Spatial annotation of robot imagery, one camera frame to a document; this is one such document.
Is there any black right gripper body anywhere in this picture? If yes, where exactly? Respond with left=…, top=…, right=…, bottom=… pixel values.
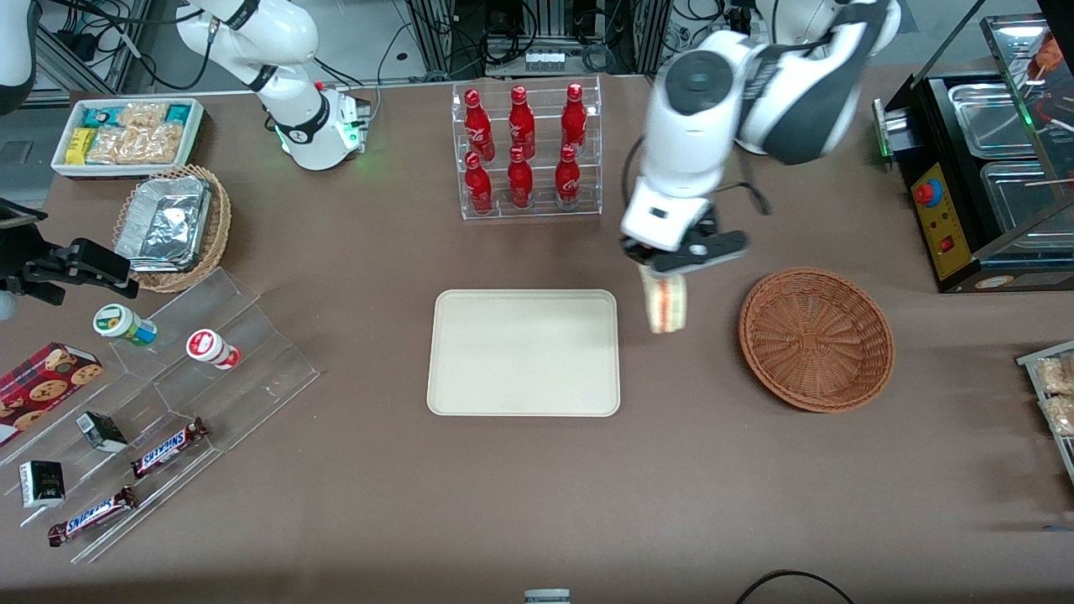
left=0, top=226, right=68, bottom=306

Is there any triangular sandwich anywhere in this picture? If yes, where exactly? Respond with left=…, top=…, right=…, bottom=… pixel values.
left=641, top=268, right=691, bottom=336

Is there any light wicker basket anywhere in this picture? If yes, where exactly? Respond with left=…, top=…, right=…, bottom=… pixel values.
left=112, top=164, right=233, bottom=294

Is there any beige plastic tray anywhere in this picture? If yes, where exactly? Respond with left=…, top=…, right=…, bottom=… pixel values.
left=427, top=289, right=622, bottom=418

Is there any brown wicker basket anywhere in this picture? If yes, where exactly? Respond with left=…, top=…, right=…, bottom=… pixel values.
left=738, top=267, right=896, bottom=414

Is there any grey metal tray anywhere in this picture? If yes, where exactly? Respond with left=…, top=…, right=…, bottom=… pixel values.
left=1016, top=340, right=1074, bottom=487

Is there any green label yogurt cup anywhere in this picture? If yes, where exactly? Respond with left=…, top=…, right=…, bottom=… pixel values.
left=92, top=304, right=159, bottom=348

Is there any silver foil container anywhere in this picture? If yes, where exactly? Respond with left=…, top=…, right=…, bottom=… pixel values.
left=114, top=176, right=213, bottom=274

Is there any white snack bin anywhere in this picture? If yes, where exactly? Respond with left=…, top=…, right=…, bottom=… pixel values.
left=50, top=97, right=207, bottom=180

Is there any red cola bottle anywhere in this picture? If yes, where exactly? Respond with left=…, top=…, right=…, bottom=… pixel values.
left=507, top=147, right=534, bottom=211
left=464, top=151, right=494, bottom=216
left=464, top=89, right=496, bottom=162
left=561, top=82, right=588, bottom=152
left=508, top=86, right=536, bottom=157
left=555, top=144, right=582, bottom=210

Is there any clear acrylic bottle rack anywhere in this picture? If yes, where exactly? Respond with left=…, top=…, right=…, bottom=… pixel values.
left=451, top=75, right=604, bottom=222

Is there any red label yogurt cup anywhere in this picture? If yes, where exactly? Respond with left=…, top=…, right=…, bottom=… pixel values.
left=185, top=329, right=242, bottom=372

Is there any clear cracker pack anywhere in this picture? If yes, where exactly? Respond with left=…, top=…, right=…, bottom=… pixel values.
left=134, top=123, right=186, bottom=165
left=87, top=126, right=140, bottom=165
left=117, top=102, right=169, bottom=129

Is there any red cookie box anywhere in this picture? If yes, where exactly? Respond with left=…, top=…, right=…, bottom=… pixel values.
left=0, top=341, right=105, bottom=449

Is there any clear acrylic stepped display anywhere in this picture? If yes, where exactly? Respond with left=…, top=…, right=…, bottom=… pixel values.
left=0, top=268, right=321, bottom=565

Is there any snickers chocolate bar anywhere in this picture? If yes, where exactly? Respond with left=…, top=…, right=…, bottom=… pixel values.
left=130, top=417, right=211, bottom=480
left=47, top=486, right=139, bottom=548

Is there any small black white box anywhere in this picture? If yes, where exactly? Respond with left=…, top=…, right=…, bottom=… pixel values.
left=18, top=460, right=66, bottom=510

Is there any black food warmer case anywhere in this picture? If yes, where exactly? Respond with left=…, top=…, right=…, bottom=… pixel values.
left=872, top=12, right=1074, bottom=294

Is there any steel warmer pan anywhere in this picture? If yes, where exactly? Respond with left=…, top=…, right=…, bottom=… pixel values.
left=979, top=159, right=1074, bottom=233
left=947, top=81, right=1040, bottom=159

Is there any clear pastry pack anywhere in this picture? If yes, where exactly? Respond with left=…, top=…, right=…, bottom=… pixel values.
left=1040, top=395, right=1074, bottom=438
left=1033, top=355, right=1074, bottom=396

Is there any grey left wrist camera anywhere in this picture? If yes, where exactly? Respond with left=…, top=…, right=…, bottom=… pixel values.
left=651, top=230, right=750, bottom=278

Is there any black cable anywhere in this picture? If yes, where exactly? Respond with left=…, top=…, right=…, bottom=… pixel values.
left=736, top=570, right=856, bottom=604

